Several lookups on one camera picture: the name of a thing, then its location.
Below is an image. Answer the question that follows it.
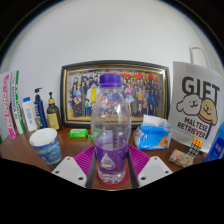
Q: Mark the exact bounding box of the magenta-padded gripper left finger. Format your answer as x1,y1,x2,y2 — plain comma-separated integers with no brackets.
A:
51,145,98,189

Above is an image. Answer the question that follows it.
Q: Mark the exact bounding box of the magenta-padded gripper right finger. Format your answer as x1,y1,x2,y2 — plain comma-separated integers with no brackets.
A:
126,144,174,189

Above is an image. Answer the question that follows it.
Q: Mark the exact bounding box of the clear purple-capped water bottle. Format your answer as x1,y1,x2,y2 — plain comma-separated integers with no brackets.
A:
90,73,132,185

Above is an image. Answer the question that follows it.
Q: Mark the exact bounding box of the small patterned pouch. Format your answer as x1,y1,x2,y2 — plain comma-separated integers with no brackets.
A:
167,148,195,168

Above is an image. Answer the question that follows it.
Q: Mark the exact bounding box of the blue yellow patterned paper cup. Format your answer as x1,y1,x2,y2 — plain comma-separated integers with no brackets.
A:
28,127,63,170

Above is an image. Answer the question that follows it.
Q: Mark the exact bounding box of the blue tissue pack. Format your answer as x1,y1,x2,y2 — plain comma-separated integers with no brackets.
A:
137,114,173,151

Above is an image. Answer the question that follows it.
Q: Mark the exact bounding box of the colourful puzzle cube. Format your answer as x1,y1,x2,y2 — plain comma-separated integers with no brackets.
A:
186,137,203,158

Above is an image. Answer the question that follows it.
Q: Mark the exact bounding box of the dark blue pump bottle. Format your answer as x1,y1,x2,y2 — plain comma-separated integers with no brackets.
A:
33,87,49,129

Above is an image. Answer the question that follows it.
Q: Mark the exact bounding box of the blue detergent bottle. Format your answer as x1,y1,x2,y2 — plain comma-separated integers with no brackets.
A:
203,121,224,163

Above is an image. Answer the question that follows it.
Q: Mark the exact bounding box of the white blue-capped lotion bottle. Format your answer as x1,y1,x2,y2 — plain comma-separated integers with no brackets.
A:
22,96,39,132

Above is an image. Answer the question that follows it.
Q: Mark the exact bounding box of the framed group photo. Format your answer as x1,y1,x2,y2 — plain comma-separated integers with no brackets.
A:
59,59,171,128

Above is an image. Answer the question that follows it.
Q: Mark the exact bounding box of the white paper gift bag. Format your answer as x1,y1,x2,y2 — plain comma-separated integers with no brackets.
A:
167,43,224,154

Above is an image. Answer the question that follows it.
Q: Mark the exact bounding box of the long green white box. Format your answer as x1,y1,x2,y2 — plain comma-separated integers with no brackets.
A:
10,70,26,135

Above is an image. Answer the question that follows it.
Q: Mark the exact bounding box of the long pink white box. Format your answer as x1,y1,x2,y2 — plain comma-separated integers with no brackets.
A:
1,73,17,140

